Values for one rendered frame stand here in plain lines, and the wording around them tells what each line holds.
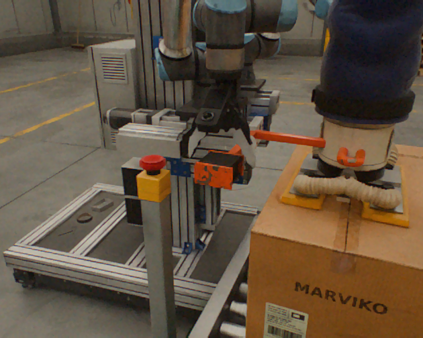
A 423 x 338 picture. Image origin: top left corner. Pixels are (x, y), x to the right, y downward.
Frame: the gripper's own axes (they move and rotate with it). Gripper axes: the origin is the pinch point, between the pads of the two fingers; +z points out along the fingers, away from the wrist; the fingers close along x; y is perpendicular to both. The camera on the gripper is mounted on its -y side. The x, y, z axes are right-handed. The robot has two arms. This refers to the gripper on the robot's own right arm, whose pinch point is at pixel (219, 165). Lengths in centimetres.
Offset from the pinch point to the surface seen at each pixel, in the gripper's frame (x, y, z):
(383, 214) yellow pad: -34.9, 13.7, 11.9
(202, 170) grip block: 2.3, -4.2, -0.2
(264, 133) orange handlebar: -3.4, 24.7, 0.1
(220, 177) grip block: -1.9, -4.2, 0.8
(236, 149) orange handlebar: -0.4, 10.1, -0.2
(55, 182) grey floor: 205, 143, 109
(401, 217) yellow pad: -38.6, 13.8, 11.9
